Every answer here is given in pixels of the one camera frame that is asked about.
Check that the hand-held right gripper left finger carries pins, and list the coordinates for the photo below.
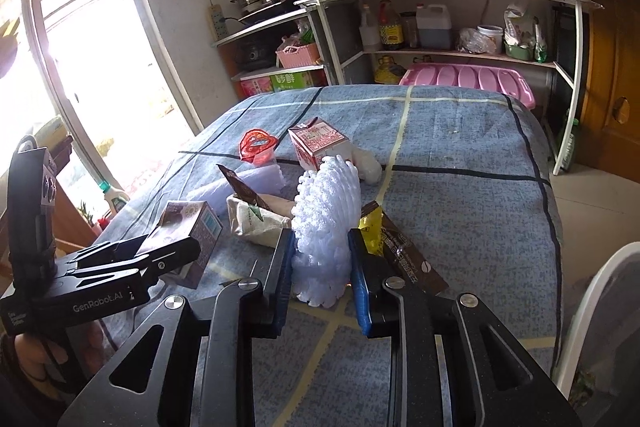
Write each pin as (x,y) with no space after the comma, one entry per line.
(282,279)

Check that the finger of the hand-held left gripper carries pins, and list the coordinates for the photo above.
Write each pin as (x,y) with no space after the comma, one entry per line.
(127,248)
(170,254)

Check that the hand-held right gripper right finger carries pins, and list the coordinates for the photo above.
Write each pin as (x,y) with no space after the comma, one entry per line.
(361,287)

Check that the brown paper carton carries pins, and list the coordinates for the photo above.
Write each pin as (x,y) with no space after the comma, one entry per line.
(200,227)

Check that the white foam fruit net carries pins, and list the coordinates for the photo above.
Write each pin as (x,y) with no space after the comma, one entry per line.
(322,227)

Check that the white trash bin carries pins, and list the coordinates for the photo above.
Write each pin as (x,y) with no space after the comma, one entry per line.
(595,307)

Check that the person's left forearm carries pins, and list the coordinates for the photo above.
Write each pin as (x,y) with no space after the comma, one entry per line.
(20,407)

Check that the person's left hand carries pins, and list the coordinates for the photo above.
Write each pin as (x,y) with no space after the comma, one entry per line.
(30,357)

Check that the white bottle green cap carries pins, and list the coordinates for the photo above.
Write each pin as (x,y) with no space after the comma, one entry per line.
(116,198)

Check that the long brown coffee sachet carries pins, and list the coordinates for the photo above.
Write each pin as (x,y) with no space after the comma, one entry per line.
(405,257)

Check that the yellow wrapper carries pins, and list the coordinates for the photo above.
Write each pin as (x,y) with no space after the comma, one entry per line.
(371,227)

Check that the beige paper packet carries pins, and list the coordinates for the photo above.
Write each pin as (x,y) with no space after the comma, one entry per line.
(255,222)

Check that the small brown sachet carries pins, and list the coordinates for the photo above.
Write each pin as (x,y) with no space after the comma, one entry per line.
(241,188)

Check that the white foam sheet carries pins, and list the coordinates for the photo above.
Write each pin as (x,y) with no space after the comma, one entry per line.
(267,177)

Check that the small white foam wrap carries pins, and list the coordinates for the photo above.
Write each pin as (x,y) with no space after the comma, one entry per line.
(368,167)

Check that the clear jelly cup red lid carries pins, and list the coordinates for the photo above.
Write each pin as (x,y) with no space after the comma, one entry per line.
(257,144)

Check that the pink milk carton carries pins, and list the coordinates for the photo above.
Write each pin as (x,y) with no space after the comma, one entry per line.
(320,144)

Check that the blue plaid blanket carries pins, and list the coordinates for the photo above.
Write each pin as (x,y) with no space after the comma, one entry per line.
(450,147)

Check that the pink cardboard box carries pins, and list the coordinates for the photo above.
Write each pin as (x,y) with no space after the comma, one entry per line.
(256,86)

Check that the green cardboard box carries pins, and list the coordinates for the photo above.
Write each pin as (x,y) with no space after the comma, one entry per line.
(292,81)

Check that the yellow cooking oil bottle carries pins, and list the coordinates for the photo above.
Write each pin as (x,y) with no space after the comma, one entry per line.
(390,72)

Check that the black cooker pot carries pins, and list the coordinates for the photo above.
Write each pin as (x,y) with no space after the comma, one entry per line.
(257,54)

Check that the pink woven basket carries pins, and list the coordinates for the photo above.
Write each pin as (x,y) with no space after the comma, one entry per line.
(297,56)

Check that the pink plastic chair back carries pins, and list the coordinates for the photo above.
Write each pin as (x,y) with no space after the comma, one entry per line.
(465,79)

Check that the white power strip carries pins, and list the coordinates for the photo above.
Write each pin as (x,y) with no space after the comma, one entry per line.
(216,23)

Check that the small white metal shelf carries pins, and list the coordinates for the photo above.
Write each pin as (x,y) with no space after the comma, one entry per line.
(260,24)

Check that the white plastic bottle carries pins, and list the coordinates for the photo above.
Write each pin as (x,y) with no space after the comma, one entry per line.
(369,32)

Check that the red cap sauce bottle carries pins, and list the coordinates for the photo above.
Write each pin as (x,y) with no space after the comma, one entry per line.
(391,32)

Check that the dark glass jar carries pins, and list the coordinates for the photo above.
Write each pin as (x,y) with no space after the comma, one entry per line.
(409,32)

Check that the plastic jug dark liquid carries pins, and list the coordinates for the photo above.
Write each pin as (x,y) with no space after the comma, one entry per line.
(435,29)

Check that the crumpled clear plastic bag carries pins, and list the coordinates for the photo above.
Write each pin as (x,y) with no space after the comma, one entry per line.
(469,41)

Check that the white plastic tub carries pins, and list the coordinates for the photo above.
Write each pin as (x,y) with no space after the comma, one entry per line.
(491,39)

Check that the green basket with bags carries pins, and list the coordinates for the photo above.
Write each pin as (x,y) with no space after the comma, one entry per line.
(522,39)

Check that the wooden door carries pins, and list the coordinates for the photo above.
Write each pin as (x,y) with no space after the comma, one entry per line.
(615,57)

